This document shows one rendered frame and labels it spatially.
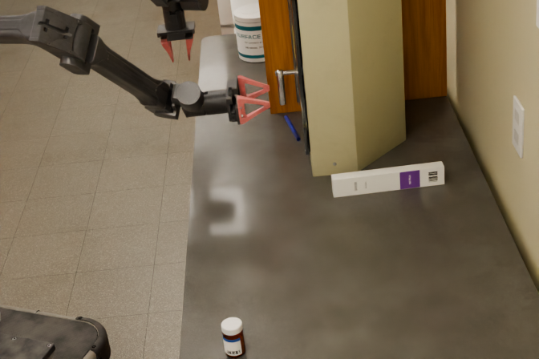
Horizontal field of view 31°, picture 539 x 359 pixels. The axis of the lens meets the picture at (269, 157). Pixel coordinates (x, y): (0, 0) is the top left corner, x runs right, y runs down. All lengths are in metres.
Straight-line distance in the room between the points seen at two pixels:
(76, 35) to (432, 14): 1.03
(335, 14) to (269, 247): 0.54
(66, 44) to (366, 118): 0.76
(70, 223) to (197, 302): 2.24
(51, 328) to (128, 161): 1.54
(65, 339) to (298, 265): 1.25
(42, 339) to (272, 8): 1.30
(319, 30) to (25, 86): 3.58
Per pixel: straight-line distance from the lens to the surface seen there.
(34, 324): 3.25
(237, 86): 2.33
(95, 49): 2.05
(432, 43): 2.66
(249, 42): 3.01
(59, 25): 1.99
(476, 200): 2.25
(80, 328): 3.17
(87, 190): 4.41
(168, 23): 2.66
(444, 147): 2.47
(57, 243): 4.08
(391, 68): 2.38
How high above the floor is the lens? 2.12
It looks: 29 degrees down
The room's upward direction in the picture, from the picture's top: 6 degrees counter-clockwise
